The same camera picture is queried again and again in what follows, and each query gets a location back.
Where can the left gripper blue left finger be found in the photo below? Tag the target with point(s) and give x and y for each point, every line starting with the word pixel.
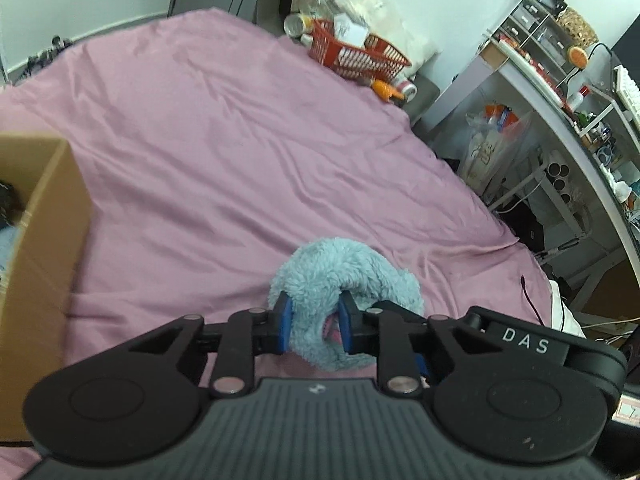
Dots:
pixel 245 336

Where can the white desk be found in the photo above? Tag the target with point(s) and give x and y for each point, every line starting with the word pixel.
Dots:
pixel 494 59

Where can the black knitted patch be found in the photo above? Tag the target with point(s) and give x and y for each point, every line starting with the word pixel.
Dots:
pixel 9 204

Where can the cardboard box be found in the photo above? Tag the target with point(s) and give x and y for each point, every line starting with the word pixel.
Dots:
pixel 52 221

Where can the red plastic basket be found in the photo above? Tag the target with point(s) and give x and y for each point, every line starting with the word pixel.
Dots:
pixel 377 58

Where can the plastic shopping bag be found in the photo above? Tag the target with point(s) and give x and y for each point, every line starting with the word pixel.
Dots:
pixel 496 135

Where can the orange bottle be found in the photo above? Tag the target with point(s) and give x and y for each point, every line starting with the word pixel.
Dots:
pixel 386 91

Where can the grey drawer organizer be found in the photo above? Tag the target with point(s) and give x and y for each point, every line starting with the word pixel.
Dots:
pixel 531 30

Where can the pink bed sheet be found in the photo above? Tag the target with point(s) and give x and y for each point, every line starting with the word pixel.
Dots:
pixel 212 150

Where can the white keyboard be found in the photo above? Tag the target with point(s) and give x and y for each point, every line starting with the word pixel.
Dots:
pixel 628 92

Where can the pair of grey sneakers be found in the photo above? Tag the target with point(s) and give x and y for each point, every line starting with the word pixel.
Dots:
pixel 47 56

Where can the blue plush paw slipper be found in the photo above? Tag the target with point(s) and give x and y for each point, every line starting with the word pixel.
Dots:
pixel 314 278

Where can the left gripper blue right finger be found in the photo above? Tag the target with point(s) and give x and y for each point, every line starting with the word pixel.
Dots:
pixel 370 339

